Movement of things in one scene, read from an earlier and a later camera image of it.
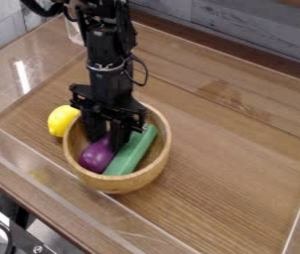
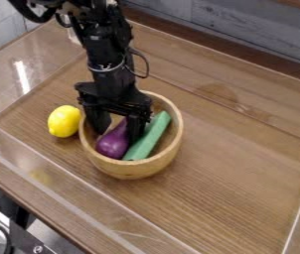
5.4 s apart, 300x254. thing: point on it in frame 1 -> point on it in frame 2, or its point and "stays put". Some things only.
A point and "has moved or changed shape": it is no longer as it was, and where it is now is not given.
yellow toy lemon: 62,115 stays put
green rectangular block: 130,154 stays put
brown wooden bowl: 150,170 -> 131,170
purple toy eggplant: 95,155 has moved or changed shape
